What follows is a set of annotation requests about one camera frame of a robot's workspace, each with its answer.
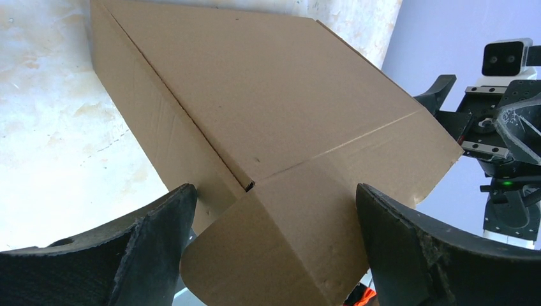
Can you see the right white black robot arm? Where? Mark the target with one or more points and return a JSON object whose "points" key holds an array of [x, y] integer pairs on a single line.
{"points": [[512, 211]]}

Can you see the brown cardboard box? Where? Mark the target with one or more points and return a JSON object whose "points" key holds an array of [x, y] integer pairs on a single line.
{"points": [[275, 120]]}

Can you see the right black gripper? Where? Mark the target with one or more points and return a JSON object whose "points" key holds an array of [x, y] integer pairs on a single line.
{"points": [[497, 126]]}

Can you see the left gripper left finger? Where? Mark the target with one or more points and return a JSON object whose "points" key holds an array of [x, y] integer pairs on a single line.
{"points": [[132, 260]]}

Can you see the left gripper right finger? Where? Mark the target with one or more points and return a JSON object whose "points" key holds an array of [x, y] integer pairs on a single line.
{"points": [[418, 260]]}

